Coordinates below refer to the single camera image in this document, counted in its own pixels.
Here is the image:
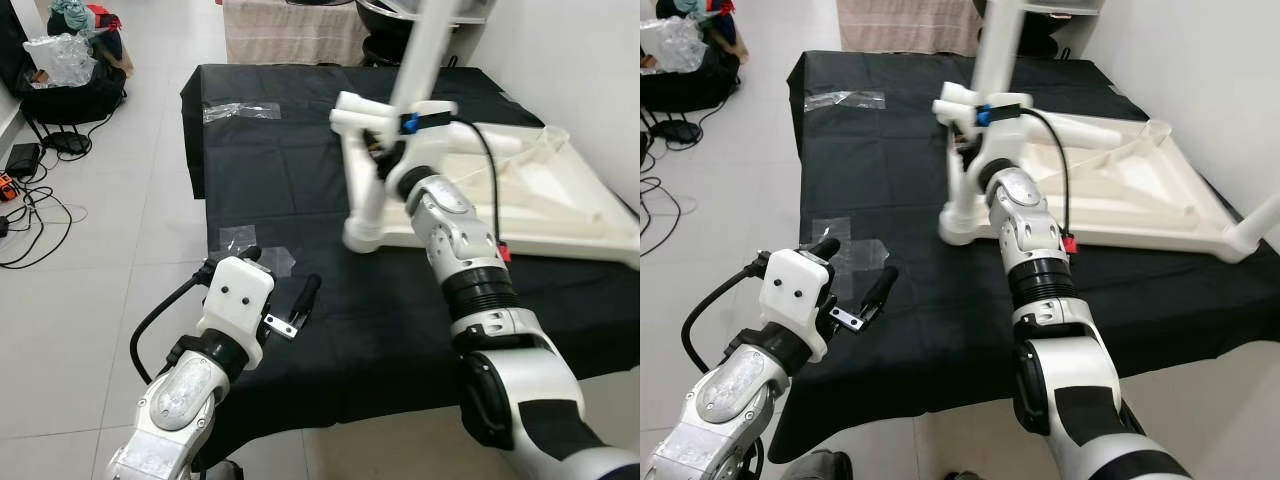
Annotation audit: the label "black table cloth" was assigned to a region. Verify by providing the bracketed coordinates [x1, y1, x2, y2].
[768, 50, 1280, 464]
[180, 63, 641, 462]

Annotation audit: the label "black round stool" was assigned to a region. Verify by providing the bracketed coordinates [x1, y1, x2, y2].
[355, 0, 432, 67]
[975, 0, 1062, 57]

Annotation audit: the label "beige cloth covered bench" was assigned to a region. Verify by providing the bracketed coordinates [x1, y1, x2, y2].
[835, 0, 987, 57]
[222, 0, 372, 67]

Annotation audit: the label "white plastic table top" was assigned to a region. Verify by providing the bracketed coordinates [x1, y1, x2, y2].
[938, 95, 1257, 265]
[340, 95, 641, 272]

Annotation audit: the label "black bag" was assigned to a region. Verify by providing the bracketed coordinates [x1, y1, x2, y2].
[640, 20, 744, 114]
[0, 10, 130, 127]

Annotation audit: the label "black power adapter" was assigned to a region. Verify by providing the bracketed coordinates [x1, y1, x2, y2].
[5, 143, 44, 177]

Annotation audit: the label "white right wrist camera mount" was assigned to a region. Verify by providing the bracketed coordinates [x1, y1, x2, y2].
[965, 92, 1034, 192]
[375, 100, 462, 197]

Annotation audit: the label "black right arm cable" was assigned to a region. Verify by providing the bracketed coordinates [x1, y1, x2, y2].
[985, 105, 1082, 257]
[400, 112, 514, 264]

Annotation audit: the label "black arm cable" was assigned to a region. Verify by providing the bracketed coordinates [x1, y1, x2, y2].
[682, 258, 777, 377]
[130, 262, 217, 382]
[400, 112, 514, 264]
[985, 105, 1082, 257]

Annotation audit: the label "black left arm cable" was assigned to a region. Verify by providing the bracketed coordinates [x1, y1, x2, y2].
[130, 262, 217, 382]
[682, 258, 777, 377]

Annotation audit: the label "tangled black floor cables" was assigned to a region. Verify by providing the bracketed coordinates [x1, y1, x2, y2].
[640, 110, 702, 257]
[0, 110, 92, 272]

